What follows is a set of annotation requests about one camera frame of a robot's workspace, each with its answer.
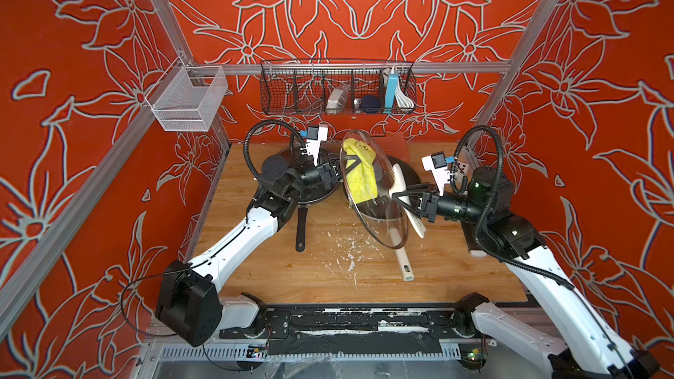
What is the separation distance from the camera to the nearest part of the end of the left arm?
1.85ft

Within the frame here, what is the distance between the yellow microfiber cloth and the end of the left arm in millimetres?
39

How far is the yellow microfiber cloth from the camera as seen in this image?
1.94 ft
